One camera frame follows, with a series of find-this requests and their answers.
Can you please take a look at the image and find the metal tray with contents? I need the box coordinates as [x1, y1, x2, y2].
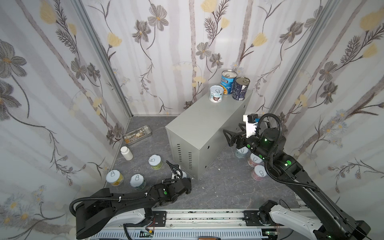
[123, 125, 152, 145]

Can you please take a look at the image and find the white plastic bottle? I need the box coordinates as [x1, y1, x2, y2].
[120, 146, 134, 161]

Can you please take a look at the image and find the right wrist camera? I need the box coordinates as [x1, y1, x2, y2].
[243, 114, 260, 138]

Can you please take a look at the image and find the teal grey can white lid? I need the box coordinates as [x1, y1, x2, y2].
[130, 174, 147, 191]

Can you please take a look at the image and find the yellow can white lid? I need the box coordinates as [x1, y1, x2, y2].
[106, 170, 124, 187]

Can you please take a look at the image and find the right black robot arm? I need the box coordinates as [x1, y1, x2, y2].
[223, 114, 371, 240]

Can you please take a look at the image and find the green can white lid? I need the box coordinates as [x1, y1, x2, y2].
[148, 155, 163, 170]

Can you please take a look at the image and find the dark navy food can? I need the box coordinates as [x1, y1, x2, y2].
[232, 77, 250, 101]

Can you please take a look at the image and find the grey metal cabinet box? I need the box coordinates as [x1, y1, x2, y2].
[166, 93, 252, 179]

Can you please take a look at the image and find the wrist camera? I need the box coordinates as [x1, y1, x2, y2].
[171, 171, 180, 181]
[243, 114, 260, 138]

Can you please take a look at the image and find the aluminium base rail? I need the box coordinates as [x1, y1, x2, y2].
[80, 208, 331, 240]

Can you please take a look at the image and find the pale pink can white lid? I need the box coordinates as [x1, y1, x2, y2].
[251, 165, 268, 181]

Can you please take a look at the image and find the blue soup can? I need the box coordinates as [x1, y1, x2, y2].
[220, 70, 237, 95]

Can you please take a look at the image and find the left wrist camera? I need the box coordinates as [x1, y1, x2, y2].
[171, 171, 180, 181]

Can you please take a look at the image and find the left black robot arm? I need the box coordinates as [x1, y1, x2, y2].
[69, 163, 192, 240]

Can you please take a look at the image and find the light teal can white lid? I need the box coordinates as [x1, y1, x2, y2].
[235, 147, 249, 159]

